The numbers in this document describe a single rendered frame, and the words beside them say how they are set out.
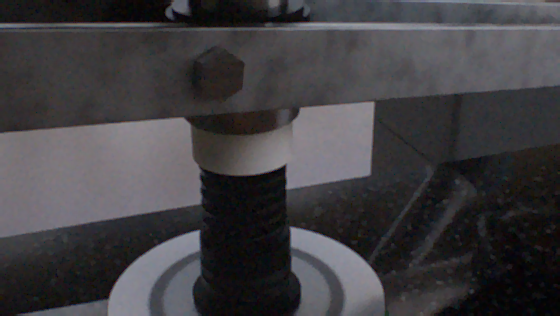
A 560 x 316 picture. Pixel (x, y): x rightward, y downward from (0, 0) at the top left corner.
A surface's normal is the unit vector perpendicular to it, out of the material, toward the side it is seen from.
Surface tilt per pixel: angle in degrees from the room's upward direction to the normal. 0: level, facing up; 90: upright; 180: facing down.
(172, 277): 0
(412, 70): 90
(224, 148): 90
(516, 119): 90
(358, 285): 0
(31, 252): 0
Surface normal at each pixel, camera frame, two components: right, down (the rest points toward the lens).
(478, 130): 0.34, 0.41
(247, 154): 0.11, 0.43
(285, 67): 0.56, 0.36
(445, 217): 0.00, -0.90
